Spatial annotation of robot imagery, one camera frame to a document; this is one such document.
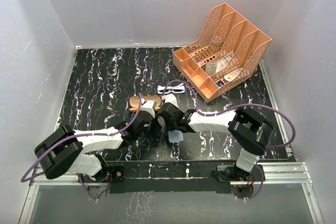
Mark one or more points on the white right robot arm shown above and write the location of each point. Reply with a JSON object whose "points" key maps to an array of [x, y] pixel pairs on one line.
{"points": [[249, 128]]}

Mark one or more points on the white sunglasses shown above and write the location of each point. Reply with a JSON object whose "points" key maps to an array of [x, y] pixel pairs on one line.
{"points": [[178, 89]]}

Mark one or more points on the peach plastic desk organizer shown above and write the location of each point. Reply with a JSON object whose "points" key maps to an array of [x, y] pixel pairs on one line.
{"points": [[229, 39]]}

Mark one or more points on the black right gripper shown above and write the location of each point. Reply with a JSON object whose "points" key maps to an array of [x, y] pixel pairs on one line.
{"points": [[169, 127]]}

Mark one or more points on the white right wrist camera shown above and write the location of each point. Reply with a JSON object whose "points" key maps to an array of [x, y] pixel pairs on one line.
{"points": [[170, 98]]}

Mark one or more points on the red and blue small items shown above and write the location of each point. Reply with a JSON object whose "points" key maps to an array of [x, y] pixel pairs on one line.
{"points": [[220, 83]]}

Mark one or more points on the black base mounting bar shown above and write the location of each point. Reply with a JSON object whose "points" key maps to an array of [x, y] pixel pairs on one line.
{"points": [[176, 177]]}

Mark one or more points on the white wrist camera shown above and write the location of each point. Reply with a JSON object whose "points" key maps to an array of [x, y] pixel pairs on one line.
{"points": [[170, 98], [149, 107]]}

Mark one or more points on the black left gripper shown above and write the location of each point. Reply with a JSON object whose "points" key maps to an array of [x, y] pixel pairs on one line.
{"points": [[156, 127]]}

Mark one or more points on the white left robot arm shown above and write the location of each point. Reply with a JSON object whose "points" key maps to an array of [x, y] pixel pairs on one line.
{"points": [[68, 150]]}

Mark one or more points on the brown glasses case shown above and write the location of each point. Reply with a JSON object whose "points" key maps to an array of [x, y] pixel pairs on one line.
{"points": [[134, 102]]}

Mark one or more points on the aluminium frame rail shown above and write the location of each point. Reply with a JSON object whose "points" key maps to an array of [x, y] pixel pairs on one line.
{"points": [[278, 172]]}

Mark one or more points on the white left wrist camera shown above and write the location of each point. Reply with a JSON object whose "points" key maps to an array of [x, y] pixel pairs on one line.
{"points": [[149, 107]]}

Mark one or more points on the grey folded pouch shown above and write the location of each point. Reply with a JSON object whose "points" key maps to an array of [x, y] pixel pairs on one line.
{"points": [[211, 68]]}

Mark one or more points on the white round disc item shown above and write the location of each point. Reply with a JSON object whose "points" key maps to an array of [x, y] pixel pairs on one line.
{"points": [[232, 75]]}

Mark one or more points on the light blue cleaning cloth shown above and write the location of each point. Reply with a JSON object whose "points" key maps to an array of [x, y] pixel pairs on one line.
{"points": [[175, 136]]}

